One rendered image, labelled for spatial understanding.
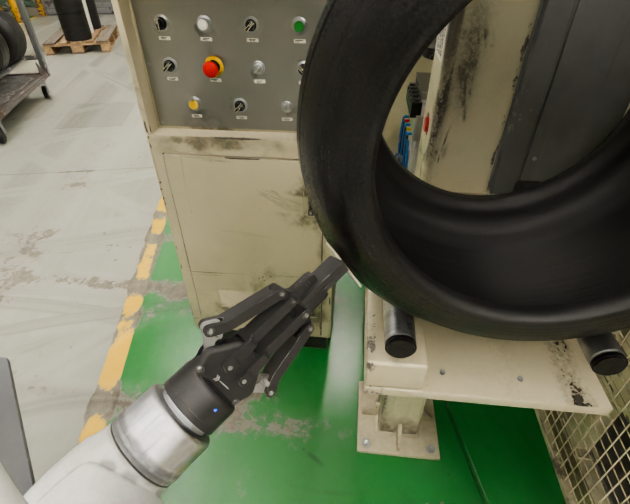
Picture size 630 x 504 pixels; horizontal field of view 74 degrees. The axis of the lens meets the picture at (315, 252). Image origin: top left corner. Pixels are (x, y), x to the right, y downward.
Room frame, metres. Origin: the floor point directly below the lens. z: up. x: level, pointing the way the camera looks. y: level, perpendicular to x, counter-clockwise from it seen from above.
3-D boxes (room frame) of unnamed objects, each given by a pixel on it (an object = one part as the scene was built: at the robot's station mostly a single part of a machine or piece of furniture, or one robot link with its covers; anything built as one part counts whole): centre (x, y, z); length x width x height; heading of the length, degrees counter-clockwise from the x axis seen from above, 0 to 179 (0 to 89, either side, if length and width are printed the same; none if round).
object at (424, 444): (0.80, -0.29, 0.02); 0.27 x 0.27 x 0.04; 84
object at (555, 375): (0.54, -0.28, 0.80); 0.37 x 0.36 x 0.02; 84
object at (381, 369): (0.56, -0.14, 0.84); 0.36 x 0.09 x 0.06; 174
